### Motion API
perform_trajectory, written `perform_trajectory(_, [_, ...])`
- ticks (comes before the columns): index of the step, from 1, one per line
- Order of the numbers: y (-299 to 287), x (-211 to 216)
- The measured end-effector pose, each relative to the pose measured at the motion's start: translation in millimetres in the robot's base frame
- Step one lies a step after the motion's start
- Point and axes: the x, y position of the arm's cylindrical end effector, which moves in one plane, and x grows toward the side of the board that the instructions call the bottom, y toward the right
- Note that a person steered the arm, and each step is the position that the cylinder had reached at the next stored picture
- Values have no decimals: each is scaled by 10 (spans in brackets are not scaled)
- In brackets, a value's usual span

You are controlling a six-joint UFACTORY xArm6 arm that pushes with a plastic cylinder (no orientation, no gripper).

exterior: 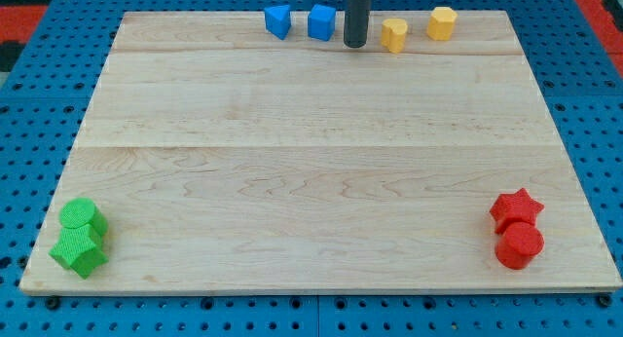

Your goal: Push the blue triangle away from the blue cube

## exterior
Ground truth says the blue cube block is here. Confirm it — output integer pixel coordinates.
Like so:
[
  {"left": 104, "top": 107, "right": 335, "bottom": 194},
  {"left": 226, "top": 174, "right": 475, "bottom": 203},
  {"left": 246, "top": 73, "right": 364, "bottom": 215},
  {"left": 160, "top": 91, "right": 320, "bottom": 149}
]
[{"left": 308, "top": 4, "right": 337, "bottom": 41}]

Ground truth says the blue triangle block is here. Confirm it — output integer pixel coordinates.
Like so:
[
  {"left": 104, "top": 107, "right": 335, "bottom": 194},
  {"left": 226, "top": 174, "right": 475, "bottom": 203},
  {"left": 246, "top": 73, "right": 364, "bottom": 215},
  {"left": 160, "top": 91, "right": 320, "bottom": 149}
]
[{"left": 264, "top": 5, "right": 291, "bottom": 40}]

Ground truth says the light wooden board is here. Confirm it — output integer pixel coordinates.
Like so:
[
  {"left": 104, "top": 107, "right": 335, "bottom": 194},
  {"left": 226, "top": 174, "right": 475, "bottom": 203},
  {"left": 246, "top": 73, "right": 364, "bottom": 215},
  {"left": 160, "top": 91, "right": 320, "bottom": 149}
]
[{"left": 20, "top": 11, "right": 622, "bottom": 296}]

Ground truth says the yellow heart block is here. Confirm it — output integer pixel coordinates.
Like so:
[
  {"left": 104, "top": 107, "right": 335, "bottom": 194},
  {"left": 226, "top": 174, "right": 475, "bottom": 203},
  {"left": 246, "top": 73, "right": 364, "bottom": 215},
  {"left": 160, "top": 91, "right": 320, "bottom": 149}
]
[{"left": 381, "top": 18, "right": 409, "bottom": 54}]

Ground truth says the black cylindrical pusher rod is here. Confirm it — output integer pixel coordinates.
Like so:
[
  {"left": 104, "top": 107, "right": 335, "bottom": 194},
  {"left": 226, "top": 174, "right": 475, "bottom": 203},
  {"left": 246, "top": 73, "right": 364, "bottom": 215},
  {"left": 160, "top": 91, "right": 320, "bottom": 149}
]
[{"left": 343, "top": 0, "right": 372, "bottom": 49}]

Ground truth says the yellow hexagon block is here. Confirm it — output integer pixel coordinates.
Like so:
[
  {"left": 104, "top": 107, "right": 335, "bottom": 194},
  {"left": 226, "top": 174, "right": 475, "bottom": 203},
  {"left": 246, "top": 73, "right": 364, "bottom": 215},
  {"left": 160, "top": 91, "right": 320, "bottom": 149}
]
[{"left": 426, "top": 7, "right": 458, "bottom": 41}]

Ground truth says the red star block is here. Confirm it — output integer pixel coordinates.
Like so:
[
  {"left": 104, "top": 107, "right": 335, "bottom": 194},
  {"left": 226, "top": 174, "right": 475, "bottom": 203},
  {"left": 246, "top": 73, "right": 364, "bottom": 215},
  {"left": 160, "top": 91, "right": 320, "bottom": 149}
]
[{"left": 489, "top": 188, "right": 544, "bottom": 234}]

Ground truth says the red cylinder block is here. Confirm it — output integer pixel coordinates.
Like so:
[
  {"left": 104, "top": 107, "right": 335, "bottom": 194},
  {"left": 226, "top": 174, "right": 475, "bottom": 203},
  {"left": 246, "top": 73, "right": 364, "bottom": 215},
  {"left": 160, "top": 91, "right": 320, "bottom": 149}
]
[{"left": 495, "top": 222, "right": 545, "bottom": 270}]

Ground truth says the green cylinder block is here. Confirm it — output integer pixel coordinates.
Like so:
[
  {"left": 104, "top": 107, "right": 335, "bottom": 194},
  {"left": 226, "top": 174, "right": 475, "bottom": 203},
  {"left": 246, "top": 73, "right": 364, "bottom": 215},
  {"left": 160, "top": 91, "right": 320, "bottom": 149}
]
[{"left": 59, "top": 198, "right": 108, "bottom": 236}]

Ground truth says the green star block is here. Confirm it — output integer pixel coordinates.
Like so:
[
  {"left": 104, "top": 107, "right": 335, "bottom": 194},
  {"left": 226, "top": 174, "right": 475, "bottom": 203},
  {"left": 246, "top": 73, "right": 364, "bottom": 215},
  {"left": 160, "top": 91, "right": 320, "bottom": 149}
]
[{"left": 49, "top": 225, "right": 108, "bottom": 279}]

